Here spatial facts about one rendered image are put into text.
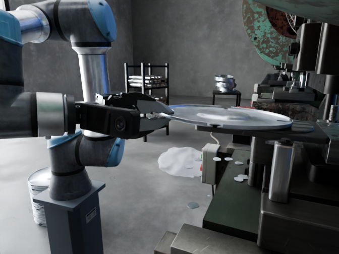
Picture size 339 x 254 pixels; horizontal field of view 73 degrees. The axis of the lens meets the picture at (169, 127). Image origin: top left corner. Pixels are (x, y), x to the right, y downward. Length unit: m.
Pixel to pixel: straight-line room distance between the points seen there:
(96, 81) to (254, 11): 1.40
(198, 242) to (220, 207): 0.10
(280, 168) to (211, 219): 0.15
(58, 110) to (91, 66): 0.36
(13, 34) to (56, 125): 0.15
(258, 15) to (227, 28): 5.45
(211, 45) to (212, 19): 0.69
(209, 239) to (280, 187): 0.13
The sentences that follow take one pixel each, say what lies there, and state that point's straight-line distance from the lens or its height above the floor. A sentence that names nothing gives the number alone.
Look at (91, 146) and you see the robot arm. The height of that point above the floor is 0.65.
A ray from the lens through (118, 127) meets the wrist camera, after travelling 0.36.
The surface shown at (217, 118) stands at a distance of 0.48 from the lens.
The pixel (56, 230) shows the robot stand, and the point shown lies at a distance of 1.00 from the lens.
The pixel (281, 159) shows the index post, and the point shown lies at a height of 0.77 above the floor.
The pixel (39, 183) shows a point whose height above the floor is 0.26.
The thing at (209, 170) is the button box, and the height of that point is 0.55.
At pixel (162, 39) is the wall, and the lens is 7.92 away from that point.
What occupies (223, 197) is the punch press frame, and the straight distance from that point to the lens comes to 0.50.
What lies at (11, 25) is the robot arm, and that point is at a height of 0.96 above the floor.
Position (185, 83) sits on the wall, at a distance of 7.58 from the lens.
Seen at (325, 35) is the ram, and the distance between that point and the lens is 0.47.
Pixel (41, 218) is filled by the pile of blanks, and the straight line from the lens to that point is 1.61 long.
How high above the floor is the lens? 0.90
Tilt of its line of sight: 15 degrees down
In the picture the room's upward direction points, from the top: straight up
